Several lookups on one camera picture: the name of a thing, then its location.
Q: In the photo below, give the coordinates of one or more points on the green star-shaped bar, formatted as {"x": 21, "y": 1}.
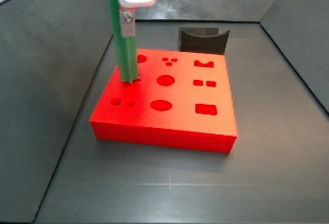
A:
{"x": 125, "y": 48}

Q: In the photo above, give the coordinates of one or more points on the red shape-sorting board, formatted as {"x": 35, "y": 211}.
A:
{"x": 179, "y": 106}

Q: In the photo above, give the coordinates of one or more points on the black curved holder stand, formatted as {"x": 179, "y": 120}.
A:
{"x": 203, "y": 40}

